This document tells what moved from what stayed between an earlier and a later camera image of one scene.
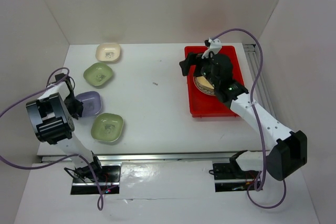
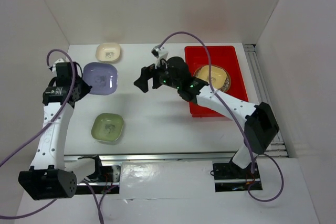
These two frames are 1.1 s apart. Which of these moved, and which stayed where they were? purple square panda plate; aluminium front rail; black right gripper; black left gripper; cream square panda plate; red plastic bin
Moved: purple square panda plate; black right gripper; black left gripper
Stayed: red plastic bin; aluminium front rail; cream square panda plate
